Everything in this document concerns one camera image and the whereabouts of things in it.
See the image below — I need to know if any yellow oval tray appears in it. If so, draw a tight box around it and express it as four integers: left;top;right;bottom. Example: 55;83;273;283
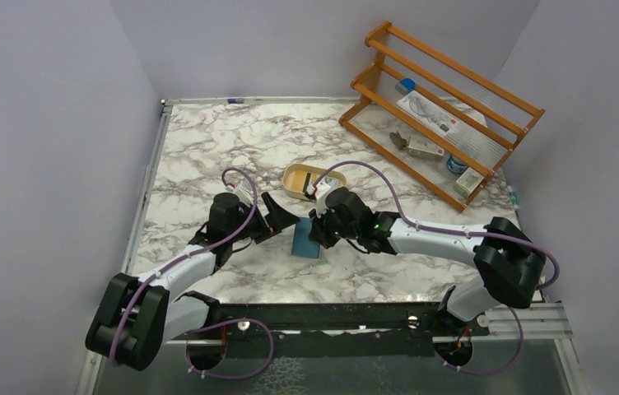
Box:
282;163;347;201

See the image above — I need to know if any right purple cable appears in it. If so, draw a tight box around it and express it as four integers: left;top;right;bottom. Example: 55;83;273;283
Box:
305;160;561;377

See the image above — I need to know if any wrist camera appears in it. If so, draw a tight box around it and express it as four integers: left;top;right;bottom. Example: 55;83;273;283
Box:
305;180;334;214
232;179;254;207

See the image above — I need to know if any small green white box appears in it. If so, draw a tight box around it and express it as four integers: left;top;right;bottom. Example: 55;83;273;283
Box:
454;168;485;198

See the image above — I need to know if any blue white can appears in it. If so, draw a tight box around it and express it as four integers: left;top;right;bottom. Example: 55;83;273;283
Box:
446;155;468;175

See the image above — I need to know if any small beige red box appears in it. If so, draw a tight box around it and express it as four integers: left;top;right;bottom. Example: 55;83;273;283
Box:
406;135;444;162

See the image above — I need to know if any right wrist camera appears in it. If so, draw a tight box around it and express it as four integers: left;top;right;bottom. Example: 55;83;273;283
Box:
305;180;334;214

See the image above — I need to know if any brown small figurine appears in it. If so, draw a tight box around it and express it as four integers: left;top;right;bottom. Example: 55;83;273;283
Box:
389;132;408;151

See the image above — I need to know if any long white printed box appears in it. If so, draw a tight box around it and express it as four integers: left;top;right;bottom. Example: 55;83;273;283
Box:
396;91;461;138

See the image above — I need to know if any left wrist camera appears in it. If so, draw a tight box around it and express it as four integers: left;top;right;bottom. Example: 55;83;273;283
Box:
232;179;254;207

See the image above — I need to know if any blue grey eraser block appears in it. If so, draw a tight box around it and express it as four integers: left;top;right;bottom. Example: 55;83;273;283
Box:
395;78;416;95

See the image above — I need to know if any blue leather card holder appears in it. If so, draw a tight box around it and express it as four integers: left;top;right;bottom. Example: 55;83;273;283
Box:
291;217;320;259

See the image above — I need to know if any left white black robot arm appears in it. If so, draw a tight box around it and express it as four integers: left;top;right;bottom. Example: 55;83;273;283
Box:
85;192;300;371

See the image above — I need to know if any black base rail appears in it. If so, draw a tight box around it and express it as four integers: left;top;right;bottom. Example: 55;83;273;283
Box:
175;302;490;359

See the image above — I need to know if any orange wooden rack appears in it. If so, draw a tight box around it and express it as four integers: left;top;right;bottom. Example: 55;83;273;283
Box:
339;21;545;211

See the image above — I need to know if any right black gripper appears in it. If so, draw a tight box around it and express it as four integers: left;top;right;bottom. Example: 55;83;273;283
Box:
309;202;360;249

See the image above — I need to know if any green marker at table edge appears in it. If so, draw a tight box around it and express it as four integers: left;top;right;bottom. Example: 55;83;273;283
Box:
507;185;519;211

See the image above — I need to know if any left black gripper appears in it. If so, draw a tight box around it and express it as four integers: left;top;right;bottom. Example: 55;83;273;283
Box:
228;192;300;243

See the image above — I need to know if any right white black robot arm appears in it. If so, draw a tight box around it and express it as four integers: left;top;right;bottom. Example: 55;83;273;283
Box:
309;187;546;335

